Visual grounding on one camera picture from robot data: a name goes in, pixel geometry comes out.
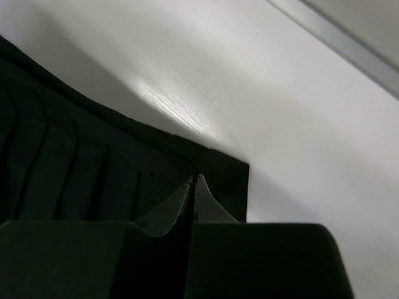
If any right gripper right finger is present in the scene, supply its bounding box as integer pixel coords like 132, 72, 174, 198
190, 176, 353, 298

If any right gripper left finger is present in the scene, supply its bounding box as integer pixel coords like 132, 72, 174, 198
1, 178, 193, 298

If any aluminium table edge rail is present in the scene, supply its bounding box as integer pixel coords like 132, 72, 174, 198
269, 1, 398, 98

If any black skirt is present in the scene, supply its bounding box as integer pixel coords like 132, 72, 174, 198
1, 39, 249, 222

